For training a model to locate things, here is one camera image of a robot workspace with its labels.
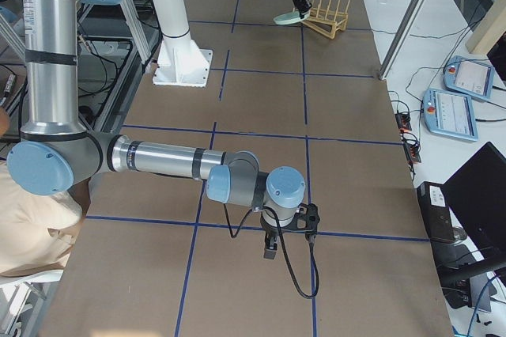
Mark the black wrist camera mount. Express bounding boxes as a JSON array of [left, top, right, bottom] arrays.
[[281, 203, 320, 236]]

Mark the person in beige clothes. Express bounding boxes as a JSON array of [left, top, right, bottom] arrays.
[[1, 161, 91, 277]]

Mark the brown paper table cover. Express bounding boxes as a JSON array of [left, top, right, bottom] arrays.
[[39, 0, 455, 337]]

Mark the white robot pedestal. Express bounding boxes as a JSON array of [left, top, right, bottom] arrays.
[[153, 0, 213, 88]]

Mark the near blue teach pendant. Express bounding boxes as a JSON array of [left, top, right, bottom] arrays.
[[422, 89, 478, 142]]

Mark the wooden dish rack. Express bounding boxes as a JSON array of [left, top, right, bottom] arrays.
[[302, 0, 351, 40]]

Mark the black laptop computer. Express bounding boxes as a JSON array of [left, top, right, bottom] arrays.
[[417, 141, 506, 247]]

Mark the aluminium frame post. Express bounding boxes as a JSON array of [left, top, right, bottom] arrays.
[[379, 0, 426, 80]]

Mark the blue teach pendant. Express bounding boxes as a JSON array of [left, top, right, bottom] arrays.
[[444, 55, 496, 100], [422, 89, 478, 142]]

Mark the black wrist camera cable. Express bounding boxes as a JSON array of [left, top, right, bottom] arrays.
[[222, 202, 320, 299]]

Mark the far blue teach pendant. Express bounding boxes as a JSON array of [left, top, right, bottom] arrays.
[[444, 55, 496, 100]]

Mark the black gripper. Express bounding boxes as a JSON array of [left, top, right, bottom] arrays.
[[260, 218, 280, 259], [292, 0, 311, 17]]

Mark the light green ceramic plate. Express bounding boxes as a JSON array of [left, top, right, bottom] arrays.
[[273, 11, 309, 25]]

